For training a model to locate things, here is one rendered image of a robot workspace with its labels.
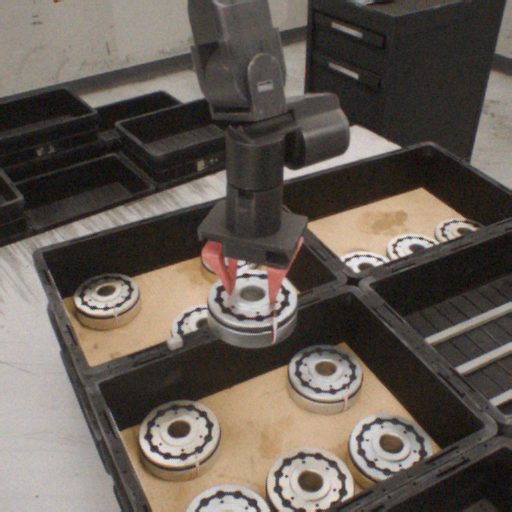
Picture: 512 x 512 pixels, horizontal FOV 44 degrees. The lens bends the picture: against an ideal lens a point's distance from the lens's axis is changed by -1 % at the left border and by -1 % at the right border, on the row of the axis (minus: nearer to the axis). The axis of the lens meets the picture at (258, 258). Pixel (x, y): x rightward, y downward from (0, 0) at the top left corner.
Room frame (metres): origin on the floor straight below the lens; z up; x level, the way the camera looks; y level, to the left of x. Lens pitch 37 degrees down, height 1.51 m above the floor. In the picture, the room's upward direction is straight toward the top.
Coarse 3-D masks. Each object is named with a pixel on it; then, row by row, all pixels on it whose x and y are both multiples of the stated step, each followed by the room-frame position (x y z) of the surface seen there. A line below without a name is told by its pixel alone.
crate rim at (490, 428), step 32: (352, 288) 0.69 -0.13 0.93; (384, 320) 0.63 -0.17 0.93; (160, 352) 0.57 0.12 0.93; (416, 352) 0.57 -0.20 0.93; (96, 384) 0.51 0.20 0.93; (448, 384) 0.52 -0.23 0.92; (96, 416) 0.47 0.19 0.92; (480, 416) 0.46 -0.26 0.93; (448, 448) 0.42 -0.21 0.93; (128, 480) 0.38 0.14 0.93; (384, 480) 0.38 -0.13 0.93
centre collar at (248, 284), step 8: (248, 280) 0.57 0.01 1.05; (256, 280) 0.57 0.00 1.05; (240, 288) 0.55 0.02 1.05; (248, 288) 0.56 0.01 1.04; (256, 288) 0.56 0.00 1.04; (264, 288) 0.55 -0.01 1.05; (232, 296) 0.54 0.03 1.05; (264, 296) 0.54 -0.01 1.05; (240, 304) 0.53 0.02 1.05; (248, 304) 0.52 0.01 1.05; (256, 304) 0.52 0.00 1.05; (264, 304) 0.53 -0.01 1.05
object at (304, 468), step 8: (304, 464) 0.44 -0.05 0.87; (312, 464) 0.44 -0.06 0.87; (296, 472) 0.43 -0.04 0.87; (304, 472) 0.44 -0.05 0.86; (312, 472) 0.44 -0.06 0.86; (320, 472) 0.43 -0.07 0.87; (296, 480) 0.42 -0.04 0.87; (328, 480) 0.42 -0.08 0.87; (296, 488) 0.41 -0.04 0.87; (328, 488) 0.41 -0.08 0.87; (296, 496) 0.40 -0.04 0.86; (304, 496) 0.40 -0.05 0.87; (312, 496) 0.40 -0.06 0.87; (320, 496) 0.40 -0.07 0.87
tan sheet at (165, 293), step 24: (192, 264) 0.88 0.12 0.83; (144, 288) 0.81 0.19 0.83; (168, 288) 0.81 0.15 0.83; (192, 288) 0.81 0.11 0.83; (72, 312) 0.75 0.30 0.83; (144, 312) 0.75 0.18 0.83; (168, 312) 0.75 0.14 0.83; (96, 336) 0.70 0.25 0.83; (120, 336) 0.70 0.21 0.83; (144, 336) 0.70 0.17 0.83; (168, 336) 0.70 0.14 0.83; (96, 360) 0.65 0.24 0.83
